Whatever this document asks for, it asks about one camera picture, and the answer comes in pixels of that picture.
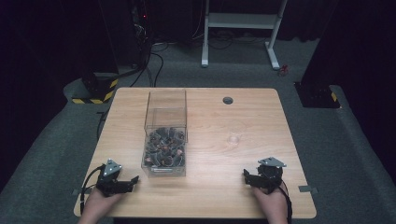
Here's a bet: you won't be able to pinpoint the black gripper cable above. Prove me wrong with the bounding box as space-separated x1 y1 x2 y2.
277 182 294 224
79 163 106 217

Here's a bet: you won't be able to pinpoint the person's right hand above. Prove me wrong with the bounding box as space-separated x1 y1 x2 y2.
251 182 290 219

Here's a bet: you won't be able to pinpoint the clear plastic container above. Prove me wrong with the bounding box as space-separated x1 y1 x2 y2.
140 124 189 178

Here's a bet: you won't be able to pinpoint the black yellow striped stand base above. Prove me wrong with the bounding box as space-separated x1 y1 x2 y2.
71 72 120 105

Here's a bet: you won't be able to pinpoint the black cable beside table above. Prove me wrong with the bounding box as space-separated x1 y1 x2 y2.
95 107 110 142

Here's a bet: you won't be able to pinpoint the small clear plastic lid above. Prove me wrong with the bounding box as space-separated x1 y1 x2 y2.
226 133 241 146

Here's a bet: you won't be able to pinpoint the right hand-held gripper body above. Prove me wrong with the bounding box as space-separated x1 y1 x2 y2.
252 156 288 194

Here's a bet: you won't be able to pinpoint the tall clear plastic box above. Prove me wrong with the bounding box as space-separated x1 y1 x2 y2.
144 89 189 131

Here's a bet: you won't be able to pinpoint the black floor cables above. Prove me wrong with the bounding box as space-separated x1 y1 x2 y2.
129 40 165 89

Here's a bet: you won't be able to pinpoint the dark equipment rack red light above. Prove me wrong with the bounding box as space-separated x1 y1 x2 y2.
130 0 154 48

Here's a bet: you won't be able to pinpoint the person's left hand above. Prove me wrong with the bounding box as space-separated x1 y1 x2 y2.
81 186 123 219

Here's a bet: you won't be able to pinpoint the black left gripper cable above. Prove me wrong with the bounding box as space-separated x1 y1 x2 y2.
79 163 106 217

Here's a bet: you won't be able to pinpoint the pile of dark small pieces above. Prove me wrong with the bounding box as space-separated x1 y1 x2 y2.
145 126 187 168

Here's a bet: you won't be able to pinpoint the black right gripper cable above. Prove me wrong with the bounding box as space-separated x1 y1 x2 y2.
277 182 294 224

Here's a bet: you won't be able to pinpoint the black stand base yellow tape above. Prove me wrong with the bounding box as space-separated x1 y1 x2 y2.
293 80 343 109

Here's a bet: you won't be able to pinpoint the white metal stand frame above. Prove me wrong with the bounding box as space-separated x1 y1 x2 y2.
201 0 290 71

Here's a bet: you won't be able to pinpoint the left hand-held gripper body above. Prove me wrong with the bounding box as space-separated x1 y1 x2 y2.
94 158 128 198

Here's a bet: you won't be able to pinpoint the small red object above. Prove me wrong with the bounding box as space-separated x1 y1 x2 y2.
277 63 290 77

